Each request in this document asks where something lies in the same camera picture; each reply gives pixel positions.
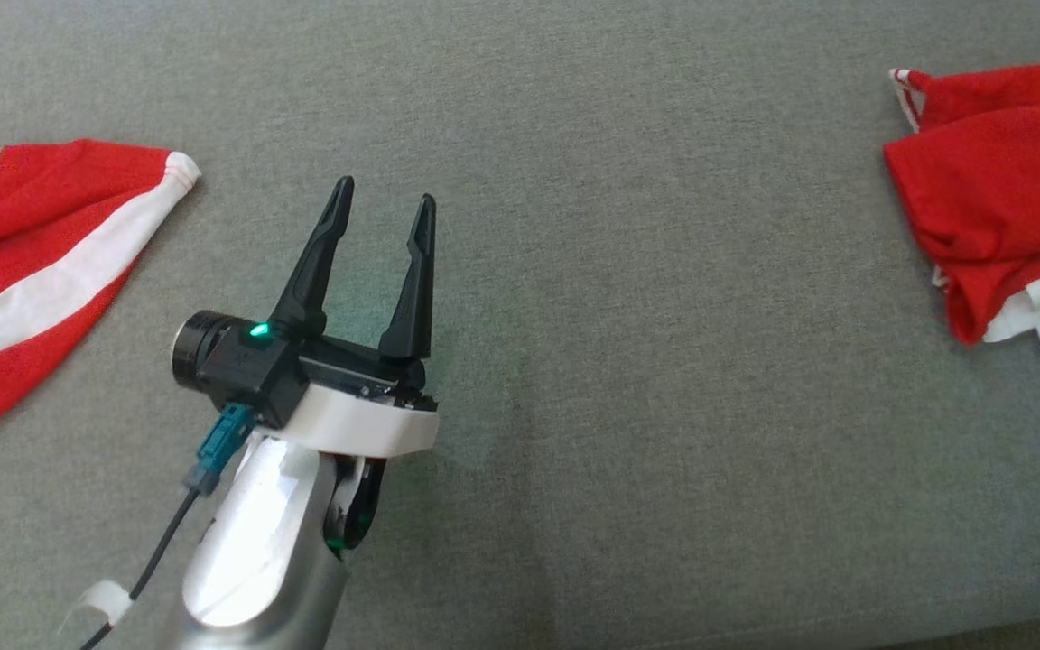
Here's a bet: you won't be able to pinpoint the white cable strap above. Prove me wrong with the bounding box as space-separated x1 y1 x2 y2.
60 580 135 637

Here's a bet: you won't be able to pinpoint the black cable with teal connector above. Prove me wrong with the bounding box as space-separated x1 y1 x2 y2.
78 404 255 650

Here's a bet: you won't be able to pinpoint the red Bulls 23 jersey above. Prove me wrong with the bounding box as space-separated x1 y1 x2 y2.
883 59 1040 358

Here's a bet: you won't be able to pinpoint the red shorts with white stripe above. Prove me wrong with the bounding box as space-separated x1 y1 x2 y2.
0 138 202 439

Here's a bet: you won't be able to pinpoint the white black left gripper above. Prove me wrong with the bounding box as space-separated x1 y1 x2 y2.
269 176 441 553

